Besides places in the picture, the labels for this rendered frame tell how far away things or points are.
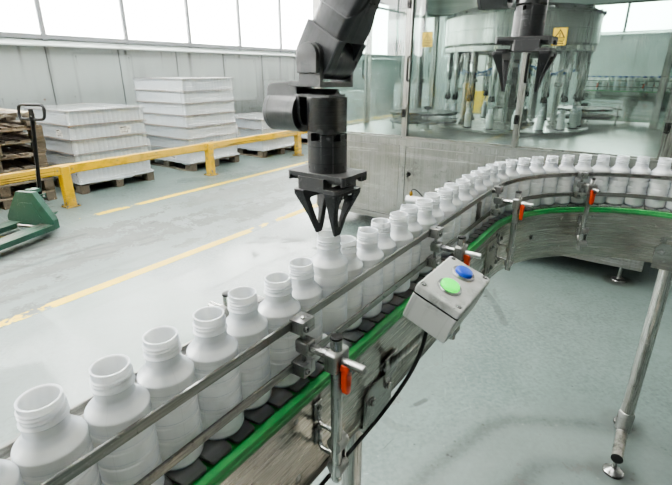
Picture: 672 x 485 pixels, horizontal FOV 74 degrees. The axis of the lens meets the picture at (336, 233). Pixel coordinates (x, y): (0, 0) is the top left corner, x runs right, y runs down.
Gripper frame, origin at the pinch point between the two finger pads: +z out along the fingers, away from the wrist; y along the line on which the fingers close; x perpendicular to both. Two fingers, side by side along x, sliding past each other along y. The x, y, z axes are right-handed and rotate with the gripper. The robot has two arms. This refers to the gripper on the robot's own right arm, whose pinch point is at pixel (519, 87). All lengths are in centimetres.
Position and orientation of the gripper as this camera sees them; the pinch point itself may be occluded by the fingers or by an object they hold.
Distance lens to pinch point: 99.9
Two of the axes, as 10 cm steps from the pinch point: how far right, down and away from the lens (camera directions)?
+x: -5.7, 2.8, -7.7
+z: -0.1, 9.4, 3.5
